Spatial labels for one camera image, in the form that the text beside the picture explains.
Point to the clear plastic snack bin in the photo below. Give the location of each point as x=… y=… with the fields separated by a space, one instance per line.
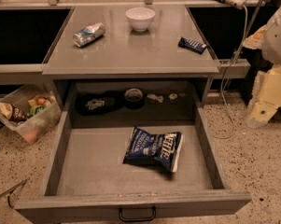
x=30 y=111

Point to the grey counter cabinet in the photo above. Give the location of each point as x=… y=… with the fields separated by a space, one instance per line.
x=124 y=53

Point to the black tape roll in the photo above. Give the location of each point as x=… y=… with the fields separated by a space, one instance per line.
x=133 y=98

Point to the brown snack bag in bin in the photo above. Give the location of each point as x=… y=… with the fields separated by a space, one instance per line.
x=12 y=113

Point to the crushed silver blue can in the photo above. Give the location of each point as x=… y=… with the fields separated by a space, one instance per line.
x=88 y=34

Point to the black drawer handle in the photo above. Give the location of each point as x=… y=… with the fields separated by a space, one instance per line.
x=137 y=215

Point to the white ceramic bowl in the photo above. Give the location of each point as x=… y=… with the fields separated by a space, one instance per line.
x=140 y=18

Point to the dark blue snack bar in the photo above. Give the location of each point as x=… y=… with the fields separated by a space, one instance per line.
x=192 y=45

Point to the open grey top drawer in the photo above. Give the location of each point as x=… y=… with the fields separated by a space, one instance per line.
x=87 y=180

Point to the blue kettle chip bag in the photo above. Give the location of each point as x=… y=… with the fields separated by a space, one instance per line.
x=147 y=148

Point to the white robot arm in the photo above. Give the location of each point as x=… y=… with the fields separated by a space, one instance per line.
x=271 y=39

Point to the crumpled wrapper on shelf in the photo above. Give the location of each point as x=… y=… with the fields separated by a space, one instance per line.
x=155 y=97

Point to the black chip bag on shelf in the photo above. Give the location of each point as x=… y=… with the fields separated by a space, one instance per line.
x=99 y=104

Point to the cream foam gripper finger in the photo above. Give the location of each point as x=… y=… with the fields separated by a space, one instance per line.
x=266 y=97

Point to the small crumpled foil piece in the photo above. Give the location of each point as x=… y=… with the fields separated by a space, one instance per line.
x=173 y=96

